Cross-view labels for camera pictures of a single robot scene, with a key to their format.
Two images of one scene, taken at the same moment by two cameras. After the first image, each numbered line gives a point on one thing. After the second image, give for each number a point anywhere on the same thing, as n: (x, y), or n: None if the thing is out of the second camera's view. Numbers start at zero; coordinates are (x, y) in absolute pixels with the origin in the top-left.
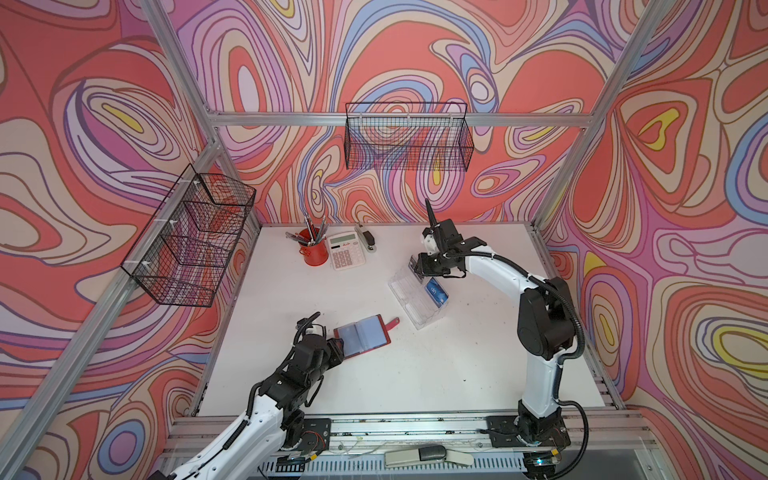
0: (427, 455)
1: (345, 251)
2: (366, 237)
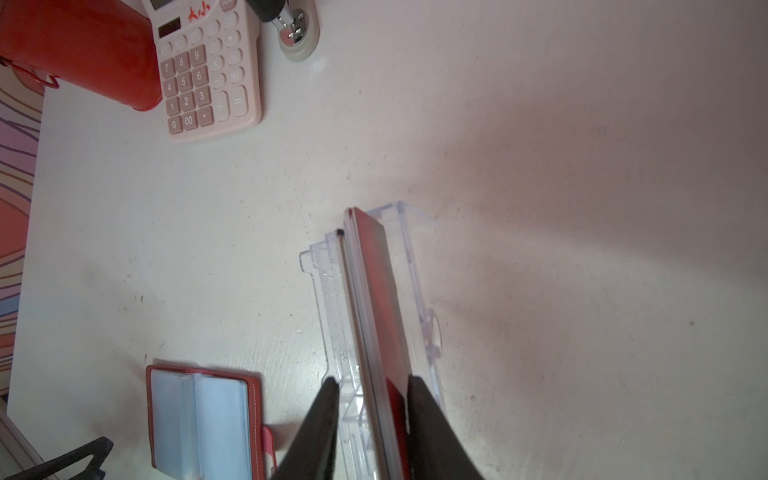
0: None
1: (209, 65)
2: (297, 24)
